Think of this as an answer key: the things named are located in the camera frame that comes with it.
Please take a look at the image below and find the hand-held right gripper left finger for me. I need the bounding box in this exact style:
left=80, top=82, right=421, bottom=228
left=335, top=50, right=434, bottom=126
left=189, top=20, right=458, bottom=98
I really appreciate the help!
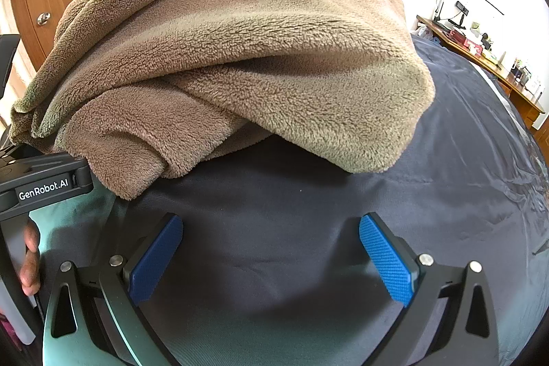
left=43, top=213, right=185, bottom=366

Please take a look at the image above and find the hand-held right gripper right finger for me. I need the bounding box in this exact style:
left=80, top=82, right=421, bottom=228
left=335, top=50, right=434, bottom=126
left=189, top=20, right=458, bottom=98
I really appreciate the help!
left=358, top=213, right=500, bottom=366

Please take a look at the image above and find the brown fleece garment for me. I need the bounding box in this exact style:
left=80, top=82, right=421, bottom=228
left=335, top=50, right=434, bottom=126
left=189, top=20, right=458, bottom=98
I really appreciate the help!
left=9, top=0, right=436, bottom=201

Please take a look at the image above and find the person's left hand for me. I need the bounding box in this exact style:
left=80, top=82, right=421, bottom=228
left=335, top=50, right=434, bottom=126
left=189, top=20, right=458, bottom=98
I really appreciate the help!
left=19, top=220, right=42, bottom=299

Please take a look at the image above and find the dark bed sheet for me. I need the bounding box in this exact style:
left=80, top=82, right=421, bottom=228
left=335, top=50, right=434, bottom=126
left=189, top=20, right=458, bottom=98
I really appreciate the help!
left=43, top=32, right=549, bottom=366

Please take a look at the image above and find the wooden desk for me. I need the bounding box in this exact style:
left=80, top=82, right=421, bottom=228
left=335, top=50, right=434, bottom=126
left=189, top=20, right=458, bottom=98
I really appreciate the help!
left=415, top=15, right=546, bottom=131

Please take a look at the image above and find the red box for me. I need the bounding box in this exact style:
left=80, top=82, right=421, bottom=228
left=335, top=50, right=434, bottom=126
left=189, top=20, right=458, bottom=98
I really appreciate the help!
left=450, top=29, right=484, bottom=55

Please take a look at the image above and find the black desk lamp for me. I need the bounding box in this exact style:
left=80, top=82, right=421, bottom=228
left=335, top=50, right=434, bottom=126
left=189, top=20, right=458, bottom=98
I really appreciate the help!
left=432, top=0, right=507, bottom=33

